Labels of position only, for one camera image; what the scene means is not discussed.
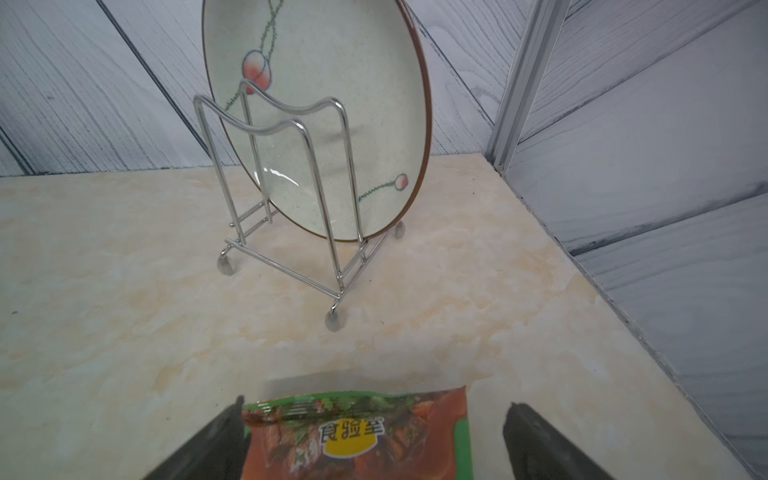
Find right aluminium corner post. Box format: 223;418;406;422
485;0;570;176

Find white ceramic plate red flowers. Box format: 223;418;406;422
202;1;432;241

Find chrome wire plate rack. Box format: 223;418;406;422
193;79;405;331

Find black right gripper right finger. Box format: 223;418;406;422
503;403;613;480

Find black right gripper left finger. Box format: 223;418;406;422
145;395;251;480

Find green red snack bag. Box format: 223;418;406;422
241;387;474;479

